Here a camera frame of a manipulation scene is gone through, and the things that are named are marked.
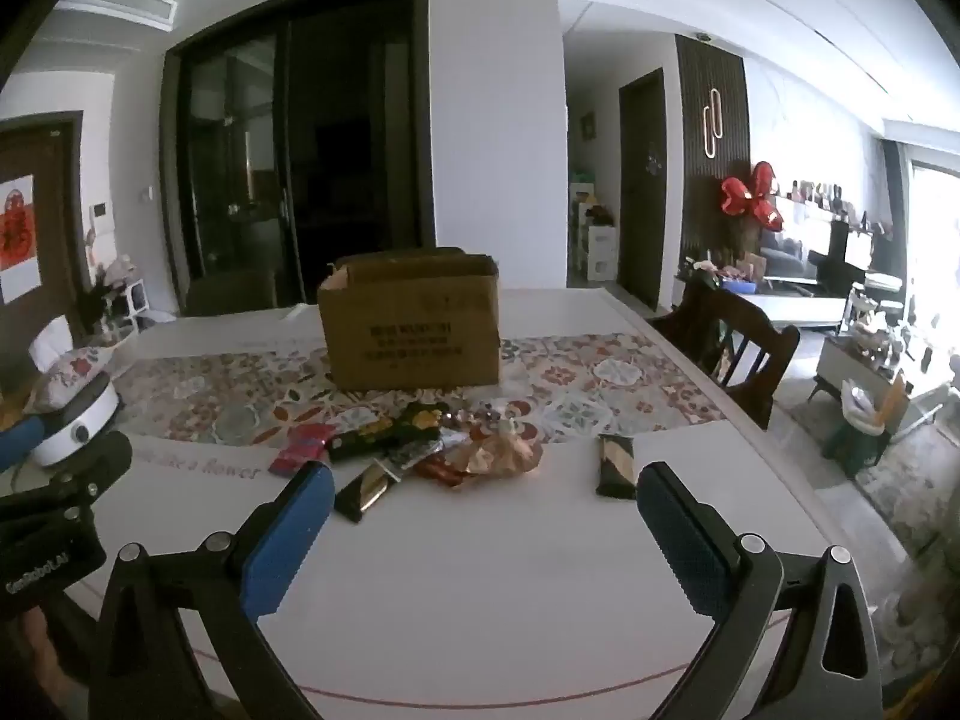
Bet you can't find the floral patterned table runner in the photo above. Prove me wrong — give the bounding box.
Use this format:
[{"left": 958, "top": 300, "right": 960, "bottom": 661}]
[{"left": 112, "top": 330, "right": 728, "bottom": 452}]

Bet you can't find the green stool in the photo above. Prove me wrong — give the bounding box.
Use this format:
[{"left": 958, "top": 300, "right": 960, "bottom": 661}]
[{"left": 821, "top": 420, "right": 893, "bottom": 477}]

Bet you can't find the dark sliding glass door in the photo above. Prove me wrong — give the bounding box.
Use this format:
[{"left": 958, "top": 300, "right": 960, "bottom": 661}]
[{"left": 163, "top": 0, "right": 437, "bottom": 312}]

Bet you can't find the dark upholstered chair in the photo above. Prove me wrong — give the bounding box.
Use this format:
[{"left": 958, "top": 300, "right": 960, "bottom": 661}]
[{"left": 186, "top": 268, "right": 278, "bottom": 316}]

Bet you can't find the pink flower bouquet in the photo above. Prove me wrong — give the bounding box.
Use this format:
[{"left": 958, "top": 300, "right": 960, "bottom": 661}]
[{"left": 90, "top": 253, "right": 143, "bottom": 316}]

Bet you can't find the red foil snack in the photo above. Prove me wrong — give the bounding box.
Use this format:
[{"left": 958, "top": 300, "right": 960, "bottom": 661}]
[{"left": 415, "top": 457, "right": 466, "bottom": 485}]

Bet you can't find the white low cabinet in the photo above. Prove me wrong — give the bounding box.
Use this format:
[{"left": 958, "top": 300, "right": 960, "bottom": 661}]
[{"left": 750, "top": 291, "right": 850, "bottom": 332}]

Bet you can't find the white round appliance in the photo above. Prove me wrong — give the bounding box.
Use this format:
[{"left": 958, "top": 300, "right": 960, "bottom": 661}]
[{"left": 30, "top": 379, "right": 121, "bottom": 466}]

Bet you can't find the white hallway shelf unit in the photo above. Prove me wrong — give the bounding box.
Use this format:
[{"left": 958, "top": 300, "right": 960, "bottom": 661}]
[{"left": 570, "top": 180, "right": 620, "bottom": 282}]

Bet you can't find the brown entrance door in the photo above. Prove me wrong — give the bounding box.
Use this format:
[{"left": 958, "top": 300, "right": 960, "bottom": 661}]
[{"left": 0, "top": 111, "right": 91, "bottom": 391}]

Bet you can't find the red snack packet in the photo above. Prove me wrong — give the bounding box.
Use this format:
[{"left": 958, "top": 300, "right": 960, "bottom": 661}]
[{"left": 270, "top": 424, "right": 336, "bottom": 477}]

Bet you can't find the loop shaped wall light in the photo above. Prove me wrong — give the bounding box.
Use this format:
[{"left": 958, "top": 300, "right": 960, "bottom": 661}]
[{"left": 701, "top": 88, "right": 727, "bottom": 143}]

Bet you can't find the dark wooden door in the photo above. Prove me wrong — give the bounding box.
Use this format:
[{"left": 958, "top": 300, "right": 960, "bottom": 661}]
[{"left": 619, "top": 67, "right": 667, "bottom": 308}]

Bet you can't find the ceiling air vent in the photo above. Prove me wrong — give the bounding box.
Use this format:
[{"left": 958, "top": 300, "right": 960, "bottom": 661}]
[{"left": 54, "top": 0, "right": 181, "bottom": 32}]

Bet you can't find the brown cardboard box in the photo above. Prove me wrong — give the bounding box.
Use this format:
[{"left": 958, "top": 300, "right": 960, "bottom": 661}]
[{"left": 316, "top": 246, "right": 502, "bottom": 392}]

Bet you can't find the floral tissue box cover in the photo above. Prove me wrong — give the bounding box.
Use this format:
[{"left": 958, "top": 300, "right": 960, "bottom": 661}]
[{"left": 22, "top": 315, "right": 115, "bottom": 413}]

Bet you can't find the wooden dining chair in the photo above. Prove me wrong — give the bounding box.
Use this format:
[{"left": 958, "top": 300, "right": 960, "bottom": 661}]
[
  {"left": 701, "top": 292, "right": 802, "bottom": 430},
  {"left": 649, "top": 281, "right": 725, "bottom": 376}
]

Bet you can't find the wall shelf with ornaments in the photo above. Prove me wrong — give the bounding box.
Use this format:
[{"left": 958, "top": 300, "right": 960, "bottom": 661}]
[{"left": 776, "top": 178, "right": 893, "bottom": 232}]

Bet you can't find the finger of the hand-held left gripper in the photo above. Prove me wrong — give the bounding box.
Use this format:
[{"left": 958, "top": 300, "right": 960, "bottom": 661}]
[
  {"left": 0, "top": 431, "right": 134, "bottom": 520},
  {"left": 0, "top": 412, "right": 50, "bottom": 475}
]

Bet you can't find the black gold snack bar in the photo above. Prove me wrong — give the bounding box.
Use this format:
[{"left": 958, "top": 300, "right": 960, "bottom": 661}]
[
  {"left": 334, "top": 461, "right": 402, "bottom": 524},
  {"left": 596, "top": 433, "right": 638, "bottom": 500}
]

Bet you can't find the dark green snack packet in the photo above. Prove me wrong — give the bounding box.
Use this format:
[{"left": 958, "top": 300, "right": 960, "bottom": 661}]
[{"left": 328, "top": 401, "right": 451, "bottom": 464}]

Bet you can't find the red bow balloon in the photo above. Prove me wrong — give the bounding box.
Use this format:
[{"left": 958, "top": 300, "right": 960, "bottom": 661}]
[{"left": 720, "top": 161, "right": 787, "bottom": 230}]

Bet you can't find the red paper door decoration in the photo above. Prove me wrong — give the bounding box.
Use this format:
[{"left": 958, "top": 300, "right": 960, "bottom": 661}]
[{"left": 0, "top": 174, "right": 42, "bottom": 305}]

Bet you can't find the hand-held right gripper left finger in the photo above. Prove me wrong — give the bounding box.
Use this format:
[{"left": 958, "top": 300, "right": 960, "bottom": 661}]
[{"left": 88, "top": 460, "right": 336, "bottom": 720}]

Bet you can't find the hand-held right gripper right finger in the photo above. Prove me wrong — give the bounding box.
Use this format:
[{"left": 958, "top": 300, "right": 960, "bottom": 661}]
[{"left": 636, "top": 461, "right": 886, "bottom": 720}]

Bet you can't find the large bright window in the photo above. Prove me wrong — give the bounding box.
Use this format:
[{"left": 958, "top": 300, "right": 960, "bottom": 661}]
[{"left": 904, "top": 157, "right": 960, "bottom": 361}]

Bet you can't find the silver snack packet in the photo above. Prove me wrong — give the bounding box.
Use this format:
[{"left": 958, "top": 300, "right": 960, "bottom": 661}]
[{"left": 386, "top": 439, "right": 443, "bottom": 477}]

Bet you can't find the white coffee table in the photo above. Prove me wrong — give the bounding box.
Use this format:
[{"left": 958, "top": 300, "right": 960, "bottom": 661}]
[{"left": 814, "top": 334, "right": 947, "bottom": 425}]

